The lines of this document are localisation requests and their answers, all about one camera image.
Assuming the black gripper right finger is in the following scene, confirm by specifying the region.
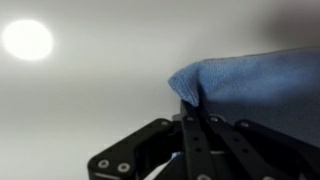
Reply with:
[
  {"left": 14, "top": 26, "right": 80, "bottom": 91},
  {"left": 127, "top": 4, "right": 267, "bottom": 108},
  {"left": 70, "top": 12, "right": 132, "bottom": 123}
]
[{"left": 201, "top": 114, "right": 320, "bottom": 180}]

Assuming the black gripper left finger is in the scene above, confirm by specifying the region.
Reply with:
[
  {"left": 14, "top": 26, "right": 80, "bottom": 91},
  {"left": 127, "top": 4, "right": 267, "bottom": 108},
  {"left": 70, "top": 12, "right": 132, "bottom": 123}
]
[{"left": 87, "top": 99, "right": 218, "bottom": 180}]

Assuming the blue microfibre cloth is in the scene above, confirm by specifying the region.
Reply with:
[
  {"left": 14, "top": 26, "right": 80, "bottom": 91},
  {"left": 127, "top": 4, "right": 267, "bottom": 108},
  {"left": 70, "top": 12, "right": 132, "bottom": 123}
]
[{"left": 167, "top": 46, "right": 320, "bottom": 148}]

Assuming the black framed whiteboard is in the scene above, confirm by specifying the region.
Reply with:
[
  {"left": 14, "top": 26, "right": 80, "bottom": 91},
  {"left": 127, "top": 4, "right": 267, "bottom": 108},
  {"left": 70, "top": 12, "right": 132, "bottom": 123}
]
[{"left": 0, "top": 0, "right": 320, "bottom": 180}]

